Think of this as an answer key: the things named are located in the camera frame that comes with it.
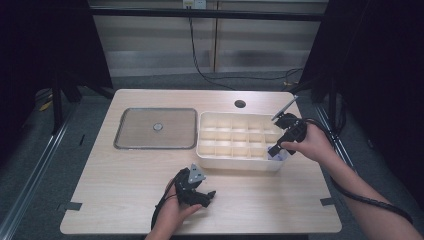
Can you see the person's left hand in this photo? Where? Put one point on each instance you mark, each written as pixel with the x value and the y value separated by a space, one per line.
pixel 170 213

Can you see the person's right hand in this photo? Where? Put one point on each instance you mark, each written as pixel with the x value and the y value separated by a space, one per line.
pixel 315 145

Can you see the metal floor rail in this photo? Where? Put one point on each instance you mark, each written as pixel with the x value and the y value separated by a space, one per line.
pixel 336 133
pixel 30 186

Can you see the black metal stand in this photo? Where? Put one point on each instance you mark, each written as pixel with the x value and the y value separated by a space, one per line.
pixel 57 106

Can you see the black horizontal bar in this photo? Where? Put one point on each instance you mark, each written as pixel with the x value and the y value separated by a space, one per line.
pixel 150 13

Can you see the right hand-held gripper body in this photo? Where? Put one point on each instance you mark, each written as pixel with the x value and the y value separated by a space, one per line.
pixel 293 128

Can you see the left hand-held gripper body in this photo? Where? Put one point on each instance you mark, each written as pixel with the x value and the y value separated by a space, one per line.
pixel 186 186

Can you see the grey tape piece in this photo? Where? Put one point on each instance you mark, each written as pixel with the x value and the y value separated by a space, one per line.
pixel 328 201
pixel 70 206

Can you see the white wall socket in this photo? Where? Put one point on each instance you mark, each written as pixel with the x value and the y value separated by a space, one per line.
pixel 194 4

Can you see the black curtain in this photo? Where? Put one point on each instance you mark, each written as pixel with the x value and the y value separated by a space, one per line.
pixel 376 83
pixel 40 50

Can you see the light purple cloth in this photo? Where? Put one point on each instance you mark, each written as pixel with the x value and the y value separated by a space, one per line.
pixel 278 156

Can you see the transparent flat lid with knob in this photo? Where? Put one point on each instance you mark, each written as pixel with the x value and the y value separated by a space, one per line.
pixel 140 133

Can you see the cream divided storage box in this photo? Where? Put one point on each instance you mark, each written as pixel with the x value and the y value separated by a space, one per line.
pixel 233 163

